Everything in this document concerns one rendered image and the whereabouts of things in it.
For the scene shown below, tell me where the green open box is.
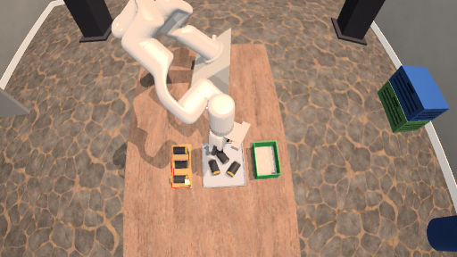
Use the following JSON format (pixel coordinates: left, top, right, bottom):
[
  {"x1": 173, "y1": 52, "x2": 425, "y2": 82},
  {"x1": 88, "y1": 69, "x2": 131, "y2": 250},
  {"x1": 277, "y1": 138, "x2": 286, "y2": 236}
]
[{"x1": 252, "y1": 141, "x2": 281, "y2": 179}]

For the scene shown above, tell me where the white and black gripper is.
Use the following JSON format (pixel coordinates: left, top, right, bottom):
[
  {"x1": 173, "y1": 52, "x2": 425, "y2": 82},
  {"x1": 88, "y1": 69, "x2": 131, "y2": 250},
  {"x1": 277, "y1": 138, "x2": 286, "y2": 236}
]
[{"x1": 209, "y1": 131, "x2": 229, "y2": 156}]

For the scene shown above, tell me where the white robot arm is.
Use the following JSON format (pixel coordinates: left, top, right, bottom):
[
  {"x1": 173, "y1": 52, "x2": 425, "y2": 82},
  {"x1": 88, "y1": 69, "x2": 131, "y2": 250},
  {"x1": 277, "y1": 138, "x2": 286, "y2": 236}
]
[{"x1": 112, "y1": 0, "x2": 251, "y2": 151}]

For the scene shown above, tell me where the black battery with yellow end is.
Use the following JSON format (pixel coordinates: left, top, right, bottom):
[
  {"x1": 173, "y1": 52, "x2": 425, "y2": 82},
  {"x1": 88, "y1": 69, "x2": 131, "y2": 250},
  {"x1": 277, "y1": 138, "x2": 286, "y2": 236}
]
[
  {"x1": 227, "y1": 161, "x2": 241, "y2": 178},
  {"x1": 208, "y1": 160, "x2": 220, "y2": 176},
  {"x1": 173, "y1": 161, "x2": 188, "y2": 169},
  {"x1": 173, "y1": 146, "x2": 187, "y2": 154},
  {"x1": 173, "y1": 175, "x2": 187, "y2": 183},
  {"x1": 216, "y1": 152, "x2": 229, "y2": 164}
]

